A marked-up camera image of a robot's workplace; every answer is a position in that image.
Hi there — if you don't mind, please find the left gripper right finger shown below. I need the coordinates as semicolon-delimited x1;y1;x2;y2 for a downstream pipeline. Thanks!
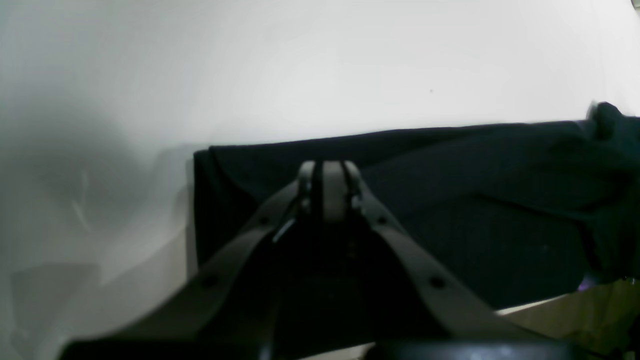
320;161;589;360

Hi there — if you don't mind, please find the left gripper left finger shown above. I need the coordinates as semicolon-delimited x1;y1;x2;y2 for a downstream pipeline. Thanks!
60;161;317;360

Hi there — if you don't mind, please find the black T-shirt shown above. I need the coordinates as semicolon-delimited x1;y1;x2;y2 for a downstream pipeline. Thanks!
192;101;640;360

